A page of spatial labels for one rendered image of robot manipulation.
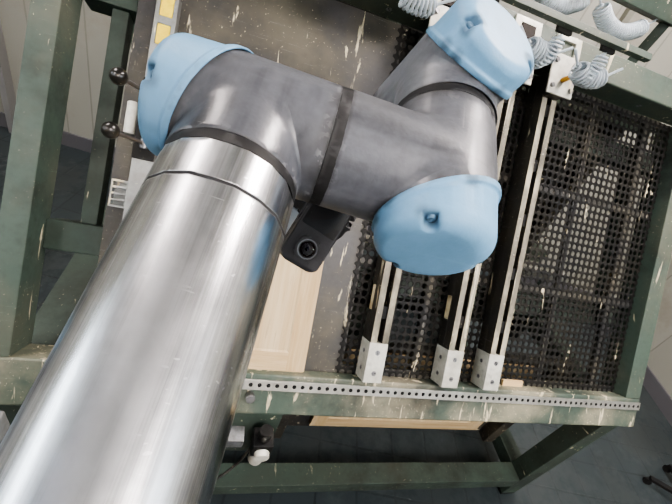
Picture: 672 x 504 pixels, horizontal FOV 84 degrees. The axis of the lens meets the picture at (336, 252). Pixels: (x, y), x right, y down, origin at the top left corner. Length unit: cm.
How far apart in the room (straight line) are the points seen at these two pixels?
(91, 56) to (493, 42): 341
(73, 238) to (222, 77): 101
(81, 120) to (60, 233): 267
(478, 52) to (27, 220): 104
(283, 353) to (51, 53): 95
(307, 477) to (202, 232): 173
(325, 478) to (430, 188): 173
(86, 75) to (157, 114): 343
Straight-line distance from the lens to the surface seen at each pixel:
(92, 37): 354
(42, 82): 117
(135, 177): 109
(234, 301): 16
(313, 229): 38
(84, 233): 119
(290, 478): 184
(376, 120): 22
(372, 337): 117
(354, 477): 192
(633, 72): 175
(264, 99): 21
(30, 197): 114
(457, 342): 134
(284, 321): 114
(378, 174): 22
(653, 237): 196
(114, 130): 99
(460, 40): 29
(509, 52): 30
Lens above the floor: 186
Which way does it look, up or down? 36 degrees down
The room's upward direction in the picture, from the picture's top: 22 degrees clockwise
